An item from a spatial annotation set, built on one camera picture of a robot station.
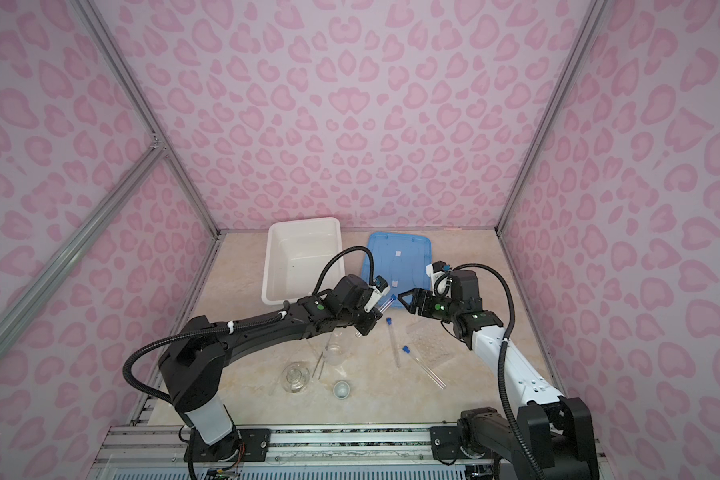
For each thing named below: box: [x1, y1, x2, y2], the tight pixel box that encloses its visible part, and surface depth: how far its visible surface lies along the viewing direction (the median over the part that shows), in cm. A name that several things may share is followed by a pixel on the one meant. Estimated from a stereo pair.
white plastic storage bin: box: [262, 217, 345, 305], surface depth 105 cm
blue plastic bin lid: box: [362, 232, 433, 308], surface depth 115 cm
